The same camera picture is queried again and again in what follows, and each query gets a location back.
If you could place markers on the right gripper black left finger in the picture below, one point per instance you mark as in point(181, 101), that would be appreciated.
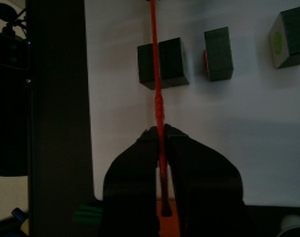
point(130, 185)

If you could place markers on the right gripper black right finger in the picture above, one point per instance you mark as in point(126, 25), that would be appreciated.
point(206, 191)

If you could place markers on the red toy knife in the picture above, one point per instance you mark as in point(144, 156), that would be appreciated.
point(158, 77)

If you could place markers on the toy sushi piece red centre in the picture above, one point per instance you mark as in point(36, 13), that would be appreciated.
point(171, 61)
point(218, 55)

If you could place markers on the toy sushi piece green centre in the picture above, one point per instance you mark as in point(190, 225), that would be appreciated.
point(294, 34)

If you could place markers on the small blue object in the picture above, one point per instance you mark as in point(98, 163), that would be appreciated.
point(19, 215)

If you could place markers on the black tripod stand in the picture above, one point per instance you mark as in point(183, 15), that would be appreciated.
point(8, 123)

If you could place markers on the black phone on stand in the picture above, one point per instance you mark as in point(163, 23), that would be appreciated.
point(10, 52)

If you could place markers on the black microphone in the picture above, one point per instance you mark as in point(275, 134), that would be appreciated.
point(4, 11)

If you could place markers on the black frame post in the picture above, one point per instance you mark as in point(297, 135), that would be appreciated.
point(59, 123)

